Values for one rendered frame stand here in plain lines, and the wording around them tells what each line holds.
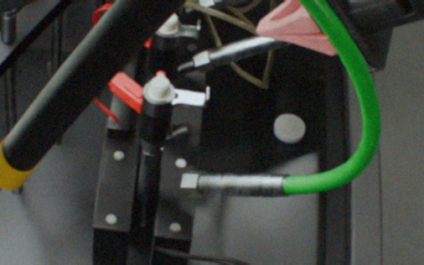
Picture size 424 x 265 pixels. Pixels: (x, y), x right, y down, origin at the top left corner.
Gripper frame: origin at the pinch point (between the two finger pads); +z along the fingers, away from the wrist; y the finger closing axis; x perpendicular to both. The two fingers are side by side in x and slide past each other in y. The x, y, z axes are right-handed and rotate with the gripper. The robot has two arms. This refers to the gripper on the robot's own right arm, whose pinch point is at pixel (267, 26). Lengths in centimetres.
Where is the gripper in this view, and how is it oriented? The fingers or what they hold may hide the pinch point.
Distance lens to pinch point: 79.3
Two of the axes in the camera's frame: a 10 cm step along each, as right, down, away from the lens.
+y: -5.7, -6.5, -5.0
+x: -3.0, 7.3, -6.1
